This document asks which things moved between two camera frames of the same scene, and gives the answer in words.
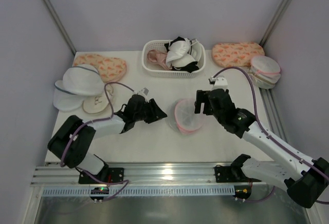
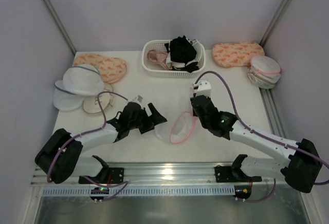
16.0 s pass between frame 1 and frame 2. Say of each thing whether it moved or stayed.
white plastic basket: stayed
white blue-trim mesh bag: stayed
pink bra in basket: stayed
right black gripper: moved
